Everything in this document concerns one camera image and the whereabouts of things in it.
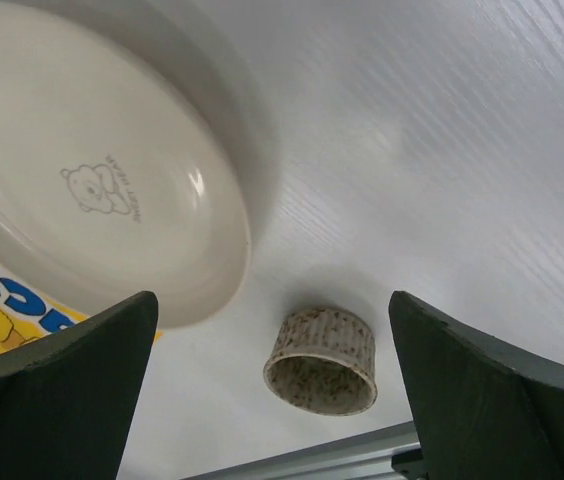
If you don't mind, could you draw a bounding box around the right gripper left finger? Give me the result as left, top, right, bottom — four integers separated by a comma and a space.
0, 291, 158, 479

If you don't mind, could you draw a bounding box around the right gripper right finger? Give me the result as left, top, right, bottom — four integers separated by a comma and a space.
388, 291, 564, 479

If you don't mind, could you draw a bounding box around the speckled small cup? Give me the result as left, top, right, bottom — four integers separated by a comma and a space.
263, 307, 378, 416

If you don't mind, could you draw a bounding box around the white ceramic plate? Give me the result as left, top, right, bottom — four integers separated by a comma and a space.
0, 2, 251, 328

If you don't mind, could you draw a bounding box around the aluminium mounting rail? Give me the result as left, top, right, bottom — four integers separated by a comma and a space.
199, 422, 429, 479

